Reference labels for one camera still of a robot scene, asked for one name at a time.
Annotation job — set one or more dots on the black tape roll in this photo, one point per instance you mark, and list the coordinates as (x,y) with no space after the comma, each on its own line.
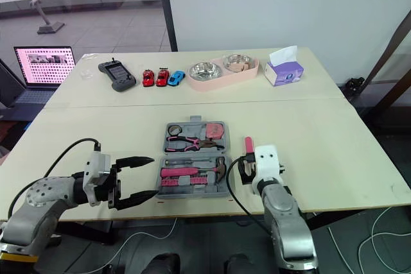
(174,130)

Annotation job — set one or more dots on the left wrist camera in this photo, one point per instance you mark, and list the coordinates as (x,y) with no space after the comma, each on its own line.
(96,165)

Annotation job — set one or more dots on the open laptop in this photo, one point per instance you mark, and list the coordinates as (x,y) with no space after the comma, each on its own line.
(45,65)

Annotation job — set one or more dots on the purple tissue box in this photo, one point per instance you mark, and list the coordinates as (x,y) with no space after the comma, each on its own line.
(284,73)

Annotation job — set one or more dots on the blue toy car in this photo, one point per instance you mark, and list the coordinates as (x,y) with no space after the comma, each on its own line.
(176,78)

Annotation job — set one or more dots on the grey tool case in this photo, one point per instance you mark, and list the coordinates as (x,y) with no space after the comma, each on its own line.
(196,192)

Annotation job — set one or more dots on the red toy car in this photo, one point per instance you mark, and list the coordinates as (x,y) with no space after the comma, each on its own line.
(162,78)
(148,78)

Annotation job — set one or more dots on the pink bit set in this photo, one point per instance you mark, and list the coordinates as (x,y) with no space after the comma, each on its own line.
(170,182)

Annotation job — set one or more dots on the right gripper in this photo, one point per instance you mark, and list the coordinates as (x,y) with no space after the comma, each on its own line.
(248,171)

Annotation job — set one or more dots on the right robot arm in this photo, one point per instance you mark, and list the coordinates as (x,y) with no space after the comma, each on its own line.
(285,222)

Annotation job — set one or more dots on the pink tape measure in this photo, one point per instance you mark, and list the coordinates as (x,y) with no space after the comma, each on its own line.
(214,130)

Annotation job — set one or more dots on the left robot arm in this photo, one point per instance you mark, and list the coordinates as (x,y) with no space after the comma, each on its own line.
(41,203)

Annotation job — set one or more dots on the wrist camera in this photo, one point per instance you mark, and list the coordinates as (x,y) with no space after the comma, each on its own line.
(96,165)
(266,161)

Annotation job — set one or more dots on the steel bowl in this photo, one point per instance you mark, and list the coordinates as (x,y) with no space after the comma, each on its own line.
(237,60)
(205,71)

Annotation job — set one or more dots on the pink double bowl feeder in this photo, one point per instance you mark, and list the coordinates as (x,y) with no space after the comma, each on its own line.
(218,83)

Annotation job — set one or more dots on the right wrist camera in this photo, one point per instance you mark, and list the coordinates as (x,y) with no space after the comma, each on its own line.
(266,161)

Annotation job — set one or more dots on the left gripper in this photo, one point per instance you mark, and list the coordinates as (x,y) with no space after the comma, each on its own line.
(110,187)

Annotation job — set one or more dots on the grey handheld game console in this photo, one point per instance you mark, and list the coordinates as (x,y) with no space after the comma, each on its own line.
(117,73)

